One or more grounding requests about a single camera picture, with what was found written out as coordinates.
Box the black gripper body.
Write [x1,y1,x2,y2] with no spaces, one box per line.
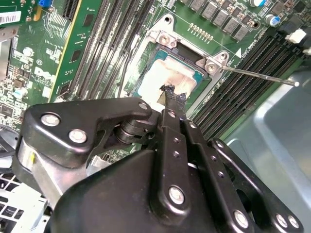
[50,148,230,233]

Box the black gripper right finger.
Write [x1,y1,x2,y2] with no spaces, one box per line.
[175,93,305,233]

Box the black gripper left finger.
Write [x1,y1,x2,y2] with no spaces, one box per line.
[12,83,196,221]

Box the silver CPU plate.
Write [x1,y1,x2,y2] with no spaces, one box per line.
[125,47,206,106]

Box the thin metal locking lever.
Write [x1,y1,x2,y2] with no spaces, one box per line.
[217,65,300,87]

